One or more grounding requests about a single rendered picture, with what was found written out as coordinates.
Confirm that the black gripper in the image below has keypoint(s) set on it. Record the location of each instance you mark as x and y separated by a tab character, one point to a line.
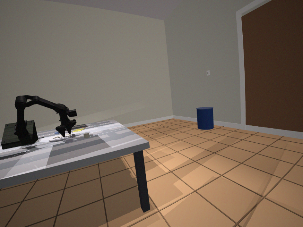
61	129

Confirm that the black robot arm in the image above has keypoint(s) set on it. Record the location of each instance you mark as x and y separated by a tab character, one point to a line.
21	103

